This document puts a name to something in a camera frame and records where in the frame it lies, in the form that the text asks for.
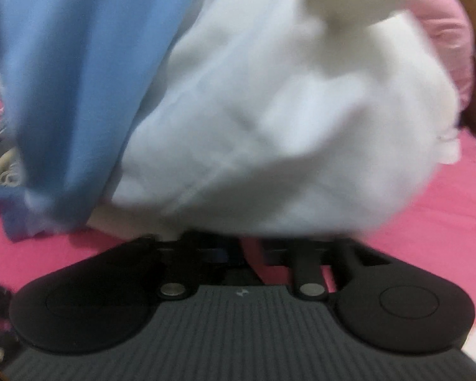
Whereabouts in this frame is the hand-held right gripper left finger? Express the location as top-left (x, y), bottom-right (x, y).
top-left (101, 233), bottom-right (241, 301)

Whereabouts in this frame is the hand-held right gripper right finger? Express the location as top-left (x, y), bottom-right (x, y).
top-left (262, 239), bottom-right (393, 301)

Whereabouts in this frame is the white garment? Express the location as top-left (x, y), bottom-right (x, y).
top-left (103, 0), bottom-right (463, 244)

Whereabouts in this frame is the blue garment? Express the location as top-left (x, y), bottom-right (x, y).
top-left (0, 0), bottom-right (212, 244)

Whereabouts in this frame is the pink floral blanket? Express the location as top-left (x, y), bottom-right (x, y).
top-left (0, 127), bottom-right (476, 370)

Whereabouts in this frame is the dark grey garment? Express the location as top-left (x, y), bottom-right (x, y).
top-left (0, 79), bottom-right (26, 189)

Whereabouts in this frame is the pink quilt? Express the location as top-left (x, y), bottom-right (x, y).
top-left (410, 0), bottom-right (474, 110)

